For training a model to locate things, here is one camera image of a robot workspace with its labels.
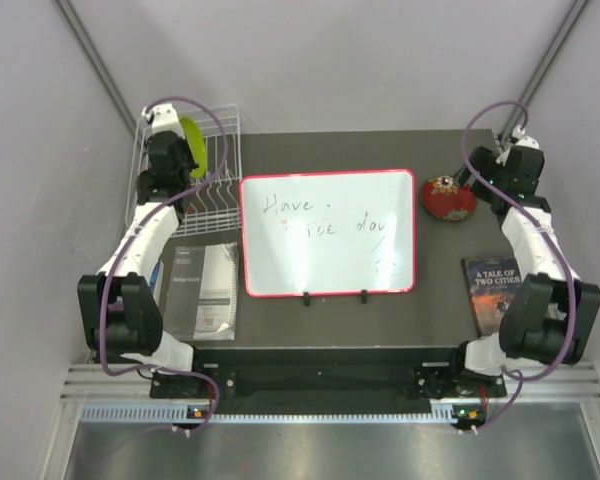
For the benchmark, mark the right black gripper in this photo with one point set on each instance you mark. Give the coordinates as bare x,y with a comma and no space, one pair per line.
483,160

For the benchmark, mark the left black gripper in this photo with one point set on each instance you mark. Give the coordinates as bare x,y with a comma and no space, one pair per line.
185,147

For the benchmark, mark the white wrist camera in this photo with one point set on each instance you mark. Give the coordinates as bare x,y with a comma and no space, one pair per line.
517,138
163,118

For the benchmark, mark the white wire dish rack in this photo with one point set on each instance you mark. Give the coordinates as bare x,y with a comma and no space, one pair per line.
215,208

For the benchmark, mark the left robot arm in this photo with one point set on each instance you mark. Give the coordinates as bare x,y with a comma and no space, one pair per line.
120,314

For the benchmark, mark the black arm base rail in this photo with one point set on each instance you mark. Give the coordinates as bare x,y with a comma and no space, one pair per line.
414,372

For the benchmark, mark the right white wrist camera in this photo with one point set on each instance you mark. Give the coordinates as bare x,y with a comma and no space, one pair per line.
517,138

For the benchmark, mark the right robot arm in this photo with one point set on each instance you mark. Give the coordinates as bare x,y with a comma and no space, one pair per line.
550,317

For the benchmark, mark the grey slotted cable duct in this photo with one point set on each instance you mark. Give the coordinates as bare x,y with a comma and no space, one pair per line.
188,414

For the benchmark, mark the Tale of Two Cities book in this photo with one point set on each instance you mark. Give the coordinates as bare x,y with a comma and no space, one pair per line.
491,284

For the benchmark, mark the blue book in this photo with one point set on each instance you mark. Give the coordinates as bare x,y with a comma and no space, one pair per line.
155,281

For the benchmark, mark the red-framed whiteboard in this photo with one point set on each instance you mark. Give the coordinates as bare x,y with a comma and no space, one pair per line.
329,233

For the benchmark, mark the red floral plate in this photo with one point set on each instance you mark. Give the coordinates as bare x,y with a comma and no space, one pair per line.
444,199

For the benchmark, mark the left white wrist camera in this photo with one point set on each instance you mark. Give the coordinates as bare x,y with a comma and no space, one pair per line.
163,118

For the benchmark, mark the lime green plate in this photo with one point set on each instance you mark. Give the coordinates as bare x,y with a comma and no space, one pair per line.
197,146

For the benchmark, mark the grey setup guide booklet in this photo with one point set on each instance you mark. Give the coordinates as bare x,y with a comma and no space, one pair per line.
201,301

